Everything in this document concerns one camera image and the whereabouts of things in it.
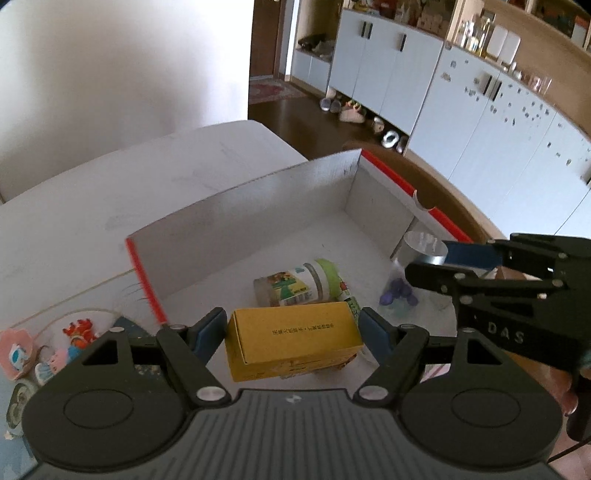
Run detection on red cardboard box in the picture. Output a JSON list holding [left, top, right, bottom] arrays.
[[126, 148, 478, 370]]

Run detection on pink heart-shaped dish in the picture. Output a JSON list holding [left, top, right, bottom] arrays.
[[0, 330, 34, 380]]

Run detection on white blue cartoon charm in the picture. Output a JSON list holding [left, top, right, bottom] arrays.
[[7, 344, 28, 372]]

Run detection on dark shoes pile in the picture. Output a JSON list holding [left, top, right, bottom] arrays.
[[297, 36, 335, 56]]

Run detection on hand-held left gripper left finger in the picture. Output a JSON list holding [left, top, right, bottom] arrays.
[[82, 307, 232, 408]]

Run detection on printed white table mat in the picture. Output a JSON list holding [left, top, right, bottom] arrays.
[[0, 270, 160, 480]]

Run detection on red orange cartoon charm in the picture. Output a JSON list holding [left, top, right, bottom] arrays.
[[62, 319, 97, 349]]

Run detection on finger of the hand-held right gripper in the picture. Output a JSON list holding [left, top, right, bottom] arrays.
[[444, 241, 504, 268], [405, 261, 476, 298]]

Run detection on white canister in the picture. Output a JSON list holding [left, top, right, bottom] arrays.
[[487, 25, 509, 58], [501, 32, 522, 63]]

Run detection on patterned red rug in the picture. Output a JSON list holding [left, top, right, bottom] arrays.
[[249, 78, 308, 104]]

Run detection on black cable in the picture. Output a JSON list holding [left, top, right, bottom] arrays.
[[549, 436, 591, 464]]

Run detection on dark blue speckled placemat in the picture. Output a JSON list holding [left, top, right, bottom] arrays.
[[111, 315, 169, 384]]

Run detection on small yellow carton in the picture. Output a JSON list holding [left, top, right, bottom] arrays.
[[225, 302, 364, 383]]

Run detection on person's right hand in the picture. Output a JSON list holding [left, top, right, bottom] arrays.
[[556, 369, 583, 414]]

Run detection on brown wooden door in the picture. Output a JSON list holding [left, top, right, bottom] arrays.
[[249, 0, 301, 81]]

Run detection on oval grey tin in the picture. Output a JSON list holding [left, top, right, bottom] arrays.
[[7, 381, 40, 437]]

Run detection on white wooden wall cabinet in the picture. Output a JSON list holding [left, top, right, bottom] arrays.
[[288, 0, 591, 241]]

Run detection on green-capped labelled jar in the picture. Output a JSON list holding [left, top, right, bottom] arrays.
[[254, 258, 340, 308]]

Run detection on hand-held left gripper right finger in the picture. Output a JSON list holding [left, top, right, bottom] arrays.
[[355, 307, 505, 408]]

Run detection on pink cartoon charm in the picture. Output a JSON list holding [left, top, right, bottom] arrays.
[[48, 346, 81, 370]]

